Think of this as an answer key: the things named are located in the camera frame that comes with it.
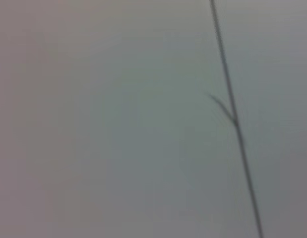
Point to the dark wall panel seam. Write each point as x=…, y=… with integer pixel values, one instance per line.
x=226, y=74

